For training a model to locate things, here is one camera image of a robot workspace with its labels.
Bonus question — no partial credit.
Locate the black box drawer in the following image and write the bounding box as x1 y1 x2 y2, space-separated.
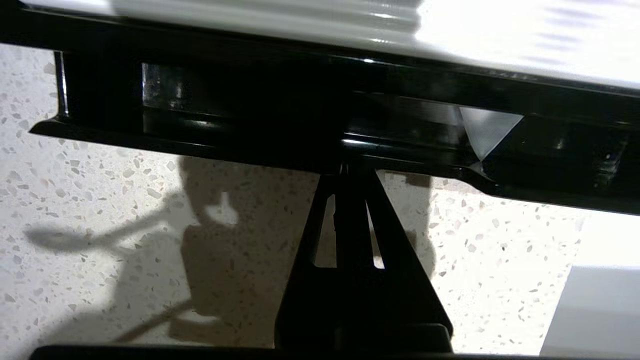
29 50 640 217

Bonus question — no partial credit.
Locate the small green-label white packet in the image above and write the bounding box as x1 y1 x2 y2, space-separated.
459 106 524 162

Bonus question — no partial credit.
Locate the white rectangular sink basin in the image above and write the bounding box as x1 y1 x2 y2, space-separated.
539 265 640 357

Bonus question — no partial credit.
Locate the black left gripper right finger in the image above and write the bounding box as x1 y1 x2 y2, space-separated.
350 165 453 351

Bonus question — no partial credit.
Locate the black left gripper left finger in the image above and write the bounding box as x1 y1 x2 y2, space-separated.
275 165 358 349

